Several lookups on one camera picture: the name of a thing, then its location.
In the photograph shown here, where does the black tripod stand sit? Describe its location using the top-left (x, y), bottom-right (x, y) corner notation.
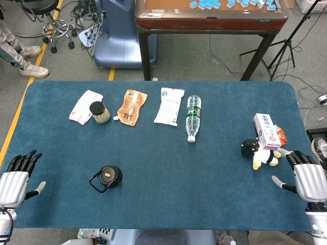
top-left (239, 0), bottom-right (325, 82)

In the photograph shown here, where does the white storage box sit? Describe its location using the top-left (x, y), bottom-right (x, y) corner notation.
top-left (297, 0), bottom-right (327, 14)

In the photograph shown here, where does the blue grey robot torso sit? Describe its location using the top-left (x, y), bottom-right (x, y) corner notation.
top-left (108, 229), bottom-right (217, 245)

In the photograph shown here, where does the black white checker board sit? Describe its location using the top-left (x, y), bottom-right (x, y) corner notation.
top-left (98, 228), bottom-right (114, 241)

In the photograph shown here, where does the white pink toothpaste box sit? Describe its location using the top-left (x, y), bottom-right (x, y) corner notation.
top-left (253, 113), bottom-right (282, 151)

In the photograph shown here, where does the clear water bottle green label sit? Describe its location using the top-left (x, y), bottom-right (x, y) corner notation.
top-left (185, 95), bottom-right (202, 142)

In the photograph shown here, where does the clear plastic bottle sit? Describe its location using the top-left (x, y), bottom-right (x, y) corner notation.
top-left (217, 232), bottom-right (237, 245)

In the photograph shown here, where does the white plastic bag packet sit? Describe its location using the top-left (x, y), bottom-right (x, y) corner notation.
top-left (153, 87), bottom-right (185, 127)

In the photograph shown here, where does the blue table mat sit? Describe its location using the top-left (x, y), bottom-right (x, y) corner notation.
top-left (0, 81), bottom-right (326, 232)

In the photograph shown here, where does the white power strip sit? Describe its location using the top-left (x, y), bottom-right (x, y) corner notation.
top-left (78, 25), bottom-right (102, 48)

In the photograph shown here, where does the white tissue pack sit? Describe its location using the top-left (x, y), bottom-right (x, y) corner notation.
top-left (68, 89), bottom-right (104, 126)

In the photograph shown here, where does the orange snack packet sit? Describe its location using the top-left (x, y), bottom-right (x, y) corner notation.
top-left (273, 124), bottom-right (289, 146)

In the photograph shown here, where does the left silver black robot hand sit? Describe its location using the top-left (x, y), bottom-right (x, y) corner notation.
top-left (0, 150), bottom-right (47, 209)

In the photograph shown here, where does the thin black floor cable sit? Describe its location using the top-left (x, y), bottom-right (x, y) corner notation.
top-left (208, 34), bottom-right (246, 75)

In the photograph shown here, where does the grey sneaker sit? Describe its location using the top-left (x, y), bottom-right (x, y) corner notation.
top-left (311, 137), bottom-right (327, 172)

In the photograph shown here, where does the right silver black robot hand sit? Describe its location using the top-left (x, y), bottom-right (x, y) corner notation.
top-left (271, 148), bottom-right (327, 205)

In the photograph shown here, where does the black chrome wheeled stool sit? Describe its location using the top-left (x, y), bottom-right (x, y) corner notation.
top-left (20, 0), bottom-right (77, 54)

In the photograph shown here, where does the brown mahjong table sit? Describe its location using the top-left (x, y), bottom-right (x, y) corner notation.
top-left (134, 0), bottom-right (289, 82)

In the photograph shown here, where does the glass jar with black lid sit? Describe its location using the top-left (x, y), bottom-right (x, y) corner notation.
top-left (89, 101), bottom-right (111, 124)

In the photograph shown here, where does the white sneaker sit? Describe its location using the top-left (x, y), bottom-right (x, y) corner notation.
top-left (19, 62), bottom-right (50, 79)
top-left (19, 44), bottom-right (42, 58)

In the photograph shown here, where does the green white package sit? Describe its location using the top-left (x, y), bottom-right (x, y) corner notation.
top-left (77, 228), bottom-right (100, 240)

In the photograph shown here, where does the orange spout pouch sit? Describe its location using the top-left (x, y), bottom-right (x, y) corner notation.
top-left (113, 89), bottom-right (148, 127)

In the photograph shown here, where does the blue machine base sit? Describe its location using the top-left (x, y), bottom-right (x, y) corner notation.
top-left (93, 0), bottom-right (158, 69)

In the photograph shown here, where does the black white penguin plush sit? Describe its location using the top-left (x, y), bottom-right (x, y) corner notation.
top-left (241, 138), bottom-right (283, 170)

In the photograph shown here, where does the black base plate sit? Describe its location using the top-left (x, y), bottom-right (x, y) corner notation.
top-left (306, 128), bottom-right (327, 143)

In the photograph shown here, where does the black cable bundle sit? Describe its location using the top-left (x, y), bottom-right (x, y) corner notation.
top-left (68, 0), bottom-right (105, 29)

